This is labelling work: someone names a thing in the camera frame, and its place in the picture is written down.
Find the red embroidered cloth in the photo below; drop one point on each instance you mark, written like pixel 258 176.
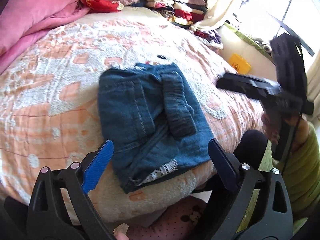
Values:
pixel 103 6

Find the left hand with painted nails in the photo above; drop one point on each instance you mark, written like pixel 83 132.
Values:
pixel 120 232

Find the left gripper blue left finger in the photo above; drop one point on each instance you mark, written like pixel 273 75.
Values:
pixel 97 165

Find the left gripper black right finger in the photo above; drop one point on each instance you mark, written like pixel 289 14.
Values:
pixel 226 165

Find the right hand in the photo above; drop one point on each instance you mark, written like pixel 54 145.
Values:
pixel 301 127

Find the floral laundry basket with clothes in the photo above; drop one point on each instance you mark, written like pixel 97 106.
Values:
pixel 209 38

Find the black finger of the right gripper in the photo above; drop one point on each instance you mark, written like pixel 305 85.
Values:
pixel 241 87

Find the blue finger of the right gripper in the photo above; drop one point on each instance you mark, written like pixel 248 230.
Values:
pixel 229 78

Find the clothes on windowsill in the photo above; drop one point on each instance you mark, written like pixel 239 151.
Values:
pixel 264 44

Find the blue denim lace-trimmed pants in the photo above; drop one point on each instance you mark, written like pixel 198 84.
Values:
pixel 155 121

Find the cream curtain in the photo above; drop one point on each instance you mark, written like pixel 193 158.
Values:
pixel 217 14

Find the green windowsill cover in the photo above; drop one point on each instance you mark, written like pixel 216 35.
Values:
pixel 248 40

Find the pink folded duvet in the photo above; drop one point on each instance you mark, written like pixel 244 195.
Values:
pixel 23 22

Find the yellow paper bag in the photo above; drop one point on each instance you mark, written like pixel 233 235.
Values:
pixel 239 64

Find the stack of folded clothes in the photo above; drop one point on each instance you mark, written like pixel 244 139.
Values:
pixel 182 13

